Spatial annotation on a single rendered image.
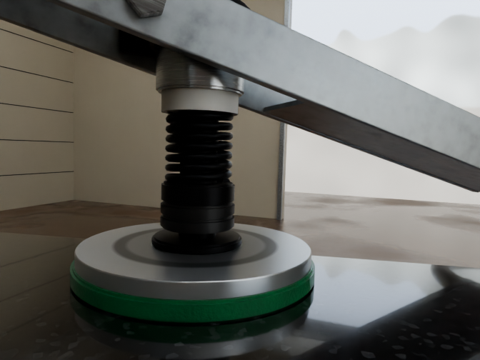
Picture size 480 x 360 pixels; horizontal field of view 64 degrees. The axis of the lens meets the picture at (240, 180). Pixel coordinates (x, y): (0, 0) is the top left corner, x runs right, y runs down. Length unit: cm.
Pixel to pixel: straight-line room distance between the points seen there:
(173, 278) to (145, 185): 600
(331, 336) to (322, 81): 20
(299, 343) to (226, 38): 22
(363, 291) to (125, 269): 19
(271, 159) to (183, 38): 507
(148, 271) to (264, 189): 513
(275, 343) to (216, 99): 19
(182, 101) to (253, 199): 516
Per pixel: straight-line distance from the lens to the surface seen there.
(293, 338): 26
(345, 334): 27
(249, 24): 32
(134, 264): 30
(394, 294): 35
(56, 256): 44
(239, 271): 29
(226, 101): 33
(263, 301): 28
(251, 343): 25
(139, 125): 631
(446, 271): 44
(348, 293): 34
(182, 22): 30
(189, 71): 32
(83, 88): 706
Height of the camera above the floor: 97
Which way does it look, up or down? 5 degrees down
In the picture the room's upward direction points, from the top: 2 degrees clockwise
